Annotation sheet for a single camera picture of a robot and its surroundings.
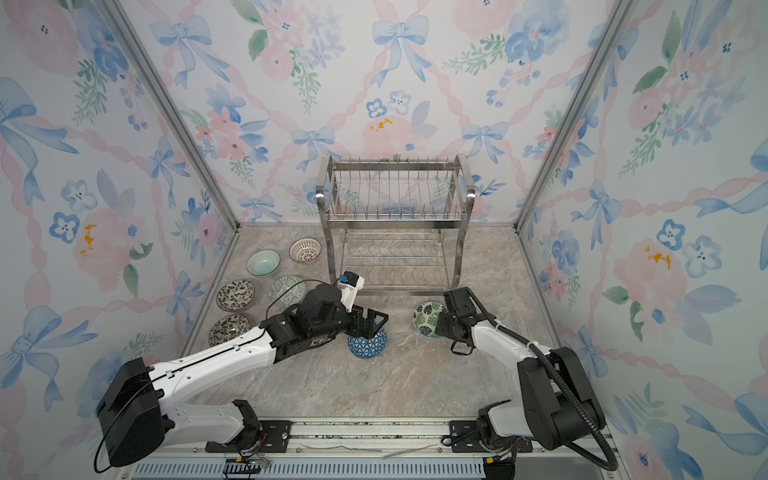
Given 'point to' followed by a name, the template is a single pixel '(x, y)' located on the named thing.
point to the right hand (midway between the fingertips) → (447, 324)
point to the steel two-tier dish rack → (395, 228)
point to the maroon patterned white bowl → (305, 249)
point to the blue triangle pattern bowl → (368, 348)
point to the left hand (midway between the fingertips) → (378, 313)
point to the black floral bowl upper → (235, 295)
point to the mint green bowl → (263, 262)
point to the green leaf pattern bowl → (425, 317)
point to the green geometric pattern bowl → (282, 296)
